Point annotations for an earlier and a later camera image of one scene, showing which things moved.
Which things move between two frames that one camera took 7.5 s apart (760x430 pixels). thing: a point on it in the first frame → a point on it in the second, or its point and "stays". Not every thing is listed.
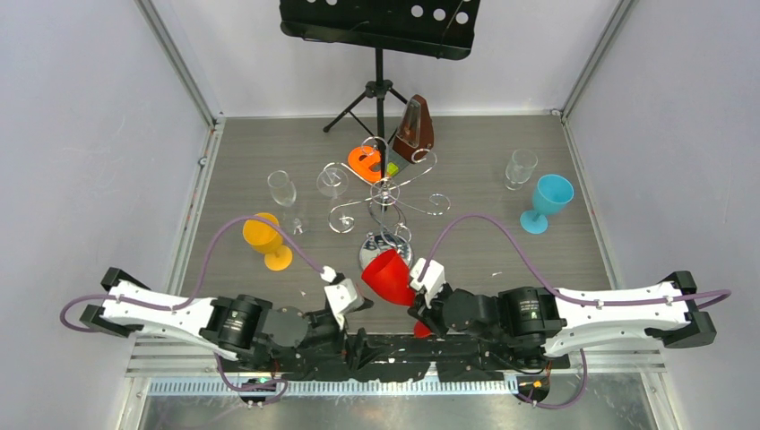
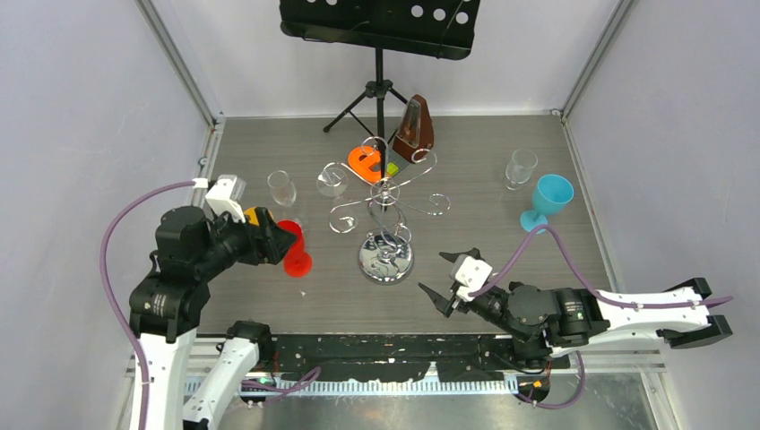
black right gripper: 427,314 → 444,306
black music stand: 434,28 stays
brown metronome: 415,136 stays
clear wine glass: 284,193 stays
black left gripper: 363,350 → 262,236
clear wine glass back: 332,182 stays
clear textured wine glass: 519,169 stays
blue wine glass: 552,193 stays
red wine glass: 387,272 → 297,262
